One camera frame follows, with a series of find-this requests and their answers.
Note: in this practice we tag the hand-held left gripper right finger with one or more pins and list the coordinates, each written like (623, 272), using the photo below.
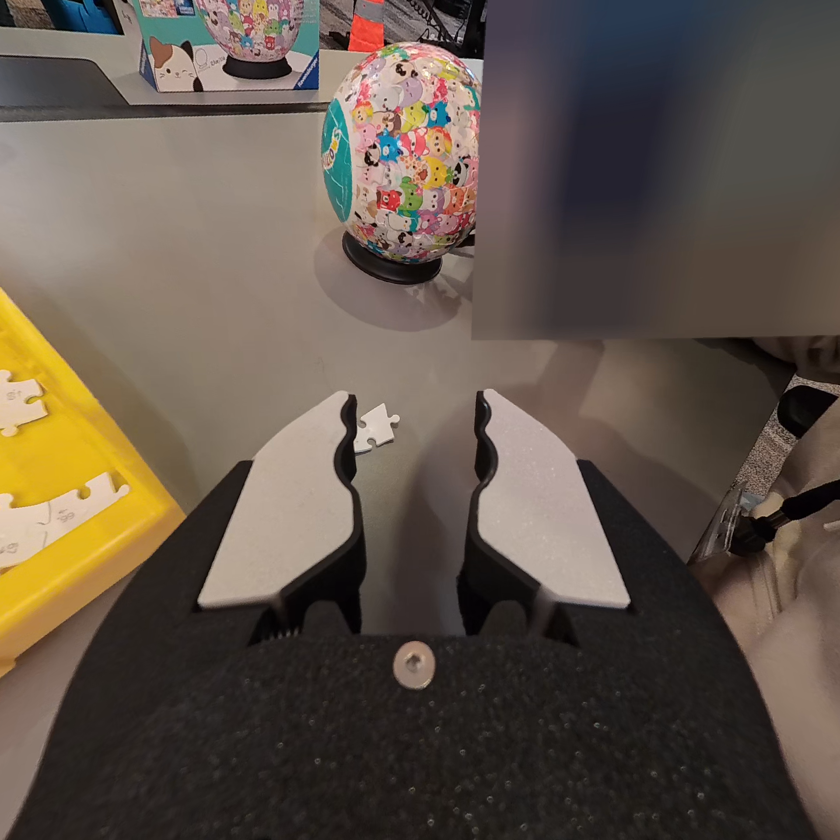
(544, 512)

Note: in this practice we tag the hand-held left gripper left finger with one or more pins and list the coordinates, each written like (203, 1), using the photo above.
(282, 512)

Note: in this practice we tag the white puzzle piece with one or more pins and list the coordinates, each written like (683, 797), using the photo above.
(19, 400)
(82, 508)
(16, 538)
(374, 426)

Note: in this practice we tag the yellow plastic bin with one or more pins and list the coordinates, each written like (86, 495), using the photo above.
(85, 459)

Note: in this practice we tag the colourful puzzle ball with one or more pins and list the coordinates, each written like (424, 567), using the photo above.
(407, 151)

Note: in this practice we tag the black ball stand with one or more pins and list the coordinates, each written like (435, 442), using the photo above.
(387, 266)

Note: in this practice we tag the printed puzzle box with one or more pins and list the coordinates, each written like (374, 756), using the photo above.
(216, 72)

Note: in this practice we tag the orange traffic cone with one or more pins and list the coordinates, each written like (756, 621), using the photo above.
(367, 29)

